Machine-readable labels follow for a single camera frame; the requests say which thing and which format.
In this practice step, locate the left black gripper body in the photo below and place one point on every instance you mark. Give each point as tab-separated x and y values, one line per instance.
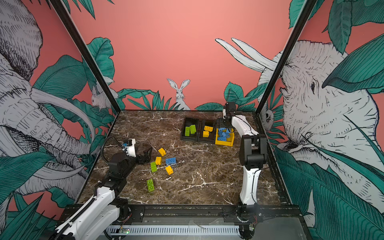
131	162

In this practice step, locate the orange yellow lego front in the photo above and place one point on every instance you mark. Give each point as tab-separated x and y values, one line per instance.
206	134

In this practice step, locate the green lego front left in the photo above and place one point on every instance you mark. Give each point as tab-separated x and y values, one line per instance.
150	185

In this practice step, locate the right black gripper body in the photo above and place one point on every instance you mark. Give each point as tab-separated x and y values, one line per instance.
224	122

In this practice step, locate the green lego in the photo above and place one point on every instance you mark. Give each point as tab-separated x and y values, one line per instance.
150	185
193	129
187	131

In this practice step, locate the yellow lego small left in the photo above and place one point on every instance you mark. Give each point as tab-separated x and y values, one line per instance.
158	161

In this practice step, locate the green lego top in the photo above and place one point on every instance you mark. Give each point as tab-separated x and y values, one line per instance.
193	129
187	131

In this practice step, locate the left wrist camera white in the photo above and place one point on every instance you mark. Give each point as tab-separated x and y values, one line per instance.
129	147

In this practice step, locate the green lego mid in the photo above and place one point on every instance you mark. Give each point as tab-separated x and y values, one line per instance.
153	167

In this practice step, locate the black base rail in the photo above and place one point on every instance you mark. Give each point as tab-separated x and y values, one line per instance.
236	214

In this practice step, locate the right black frame post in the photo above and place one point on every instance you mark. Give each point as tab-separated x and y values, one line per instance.
299	25

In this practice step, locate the white vented strip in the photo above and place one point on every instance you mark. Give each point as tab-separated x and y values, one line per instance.
178	230

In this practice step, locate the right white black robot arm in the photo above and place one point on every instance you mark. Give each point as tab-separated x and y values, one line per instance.
252	154

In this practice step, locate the yellow plastic bin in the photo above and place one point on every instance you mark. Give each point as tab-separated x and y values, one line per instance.
231	133

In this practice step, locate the left black frame post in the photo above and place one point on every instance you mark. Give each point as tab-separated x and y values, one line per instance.
67	21

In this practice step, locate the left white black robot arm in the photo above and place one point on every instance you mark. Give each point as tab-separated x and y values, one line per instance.
105	206

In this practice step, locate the black frame post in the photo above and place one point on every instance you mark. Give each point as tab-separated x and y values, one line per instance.
67	21
299	25

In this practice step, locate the black bin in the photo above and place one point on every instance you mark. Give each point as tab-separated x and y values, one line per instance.
212	136
187	123

